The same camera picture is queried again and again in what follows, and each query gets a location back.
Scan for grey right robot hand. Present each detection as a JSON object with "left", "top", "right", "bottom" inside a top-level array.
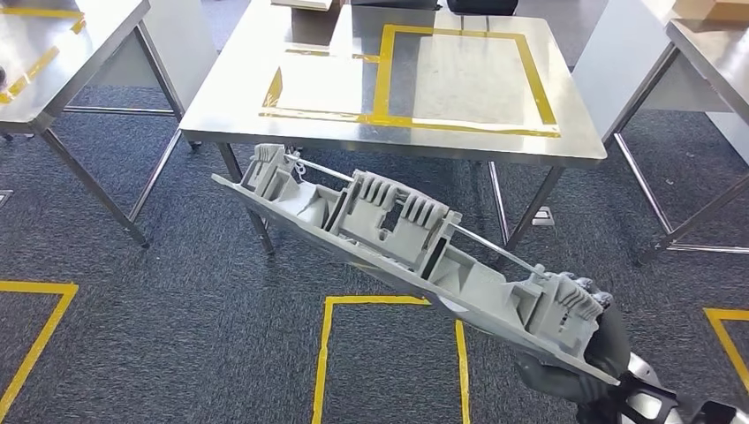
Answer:
[{"left": 514, "top": 273, "right": 632, "bottom": 406}]

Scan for grey plastic wheel hubcap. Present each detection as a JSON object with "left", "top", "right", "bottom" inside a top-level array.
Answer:
[{"left": 211, "top": 143, "right": 622, "bottom": 388}]

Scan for steel workbench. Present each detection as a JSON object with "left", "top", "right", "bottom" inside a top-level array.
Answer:
[
  {"left": 0, "top": 0, "right": 187, "bottom": 250},
  {"left": 602, "top": 0, "right": 749, "bottom": 268},
  {"left": 178, "top": 0, "right": 609, "bottom": 257}
]

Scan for yellow floor tape square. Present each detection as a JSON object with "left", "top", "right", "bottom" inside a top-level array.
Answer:
[{"left": 703, "top": 307, "right": 749, "bottom": 392}]

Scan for white cabinet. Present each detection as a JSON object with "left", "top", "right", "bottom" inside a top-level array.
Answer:
[
  {"left": 87, "top": 0, "right": 219, "bottom": 113},
  {"left": 571, "top": 0, "right": 749, "bottom": 166}
]

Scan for brown cardboard box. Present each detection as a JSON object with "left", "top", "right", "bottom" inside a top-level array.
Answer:
[{"left": 671, "top": 0, "right": 749, "bottom": 23}]

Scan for yellow tape rectangle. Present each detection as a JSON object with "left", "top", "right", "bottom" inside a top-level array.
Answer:
[{"left": 372, "top": 23, "right": 562, "bottom": 140}]

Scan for open cardboard box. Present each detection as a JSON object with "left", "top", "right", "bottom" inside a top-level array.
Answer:
[{"left": 270, "top": 0, "right": 345, "bottom": 13}]

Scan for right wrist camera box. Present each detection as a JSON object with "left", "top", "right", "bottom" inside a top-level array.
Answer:
[{"left": 608, "top": 374, "right": 749, "bottom": 424}]

